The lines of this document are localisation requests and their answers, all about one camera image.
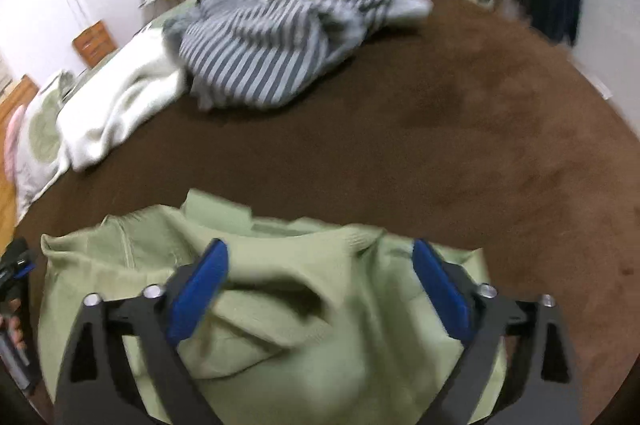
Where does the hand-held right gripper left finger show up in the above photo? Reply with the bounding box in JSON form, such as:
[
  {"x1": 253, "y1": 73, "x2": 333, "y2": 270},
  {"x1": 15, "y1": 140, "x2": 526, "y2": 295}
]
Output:
[{"x1": 54, "y1": 237, "x2": 231, "y2": 425}]

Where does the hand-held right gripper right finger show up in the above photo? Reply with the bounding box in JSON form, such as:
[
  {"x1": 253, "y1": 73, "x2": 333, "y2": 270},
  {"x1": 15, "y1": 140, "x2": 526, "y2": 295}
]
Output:
[{"x1": 412, "y1": 239, "x2": 583, "y2": 425}]

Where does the green zip jacket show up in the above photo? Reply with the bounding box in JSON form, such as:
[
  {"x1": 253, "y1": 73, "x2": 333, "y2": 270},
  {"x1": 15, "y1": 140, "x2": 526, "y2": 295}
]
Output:
[{"x1": 37, "y1": 189, "x2": 508, "y2": 425}]

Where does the person's left hand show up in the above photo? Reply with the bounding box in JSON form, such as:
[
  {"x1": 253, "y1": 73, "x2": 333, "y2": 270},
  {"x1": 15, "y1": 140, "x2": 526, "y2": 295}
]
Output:
[{"x1": 0, "y1": 297, "x2": 28, "y2": 352}]

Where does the wooden bed headboard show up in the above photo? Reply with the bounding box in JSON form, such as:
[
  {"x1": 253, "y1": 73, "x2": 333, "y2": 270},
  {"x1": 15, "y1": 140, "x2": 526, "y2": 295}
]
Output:
[{"x1": 0, "y1": 74, "x2": 41, "y2": 256}]

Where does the pink fluffy cushion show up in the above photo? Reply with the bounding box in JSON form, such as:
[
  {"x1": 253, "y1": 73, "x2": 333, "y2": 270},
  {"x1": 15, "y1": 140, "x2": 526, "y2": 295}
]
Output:
[{"x1": 4, "y1": 105, "x2": 25, "y2": 178}]

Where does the bear print pillow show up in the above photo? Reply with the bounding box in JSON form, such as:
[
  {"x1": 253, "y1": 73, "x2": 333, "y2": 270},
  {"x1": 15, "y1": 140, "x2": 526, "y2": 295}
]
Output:
[{"x1": 17, "y1": 70, "x2": 76, "y2": 218}]

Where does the white fleece garment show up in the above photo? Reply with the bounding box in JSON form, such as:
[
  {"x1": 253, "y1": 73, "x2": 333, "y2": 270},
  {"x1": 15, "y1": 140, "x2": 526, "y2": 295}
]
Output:
[{"x1": 56, "y1": 28, "x2": 188, "y2": 171}]

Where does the wooden stool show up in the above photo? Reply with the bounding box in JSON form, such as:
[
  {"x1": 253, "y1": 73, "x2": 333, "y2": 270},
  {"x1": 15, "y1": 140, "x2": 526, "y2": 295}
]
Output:
[{"x1": 72, "y1": 20, "x2": 118, "y2": 67}]

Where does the grey striped garment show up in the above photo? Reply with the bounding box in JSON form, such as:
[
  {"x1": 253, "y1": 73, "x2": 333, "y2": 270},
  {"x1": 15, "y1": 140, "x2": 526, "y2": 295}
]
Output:
[{"x1": 164, "y1": 0, "x2": 435, "y2": 111}]

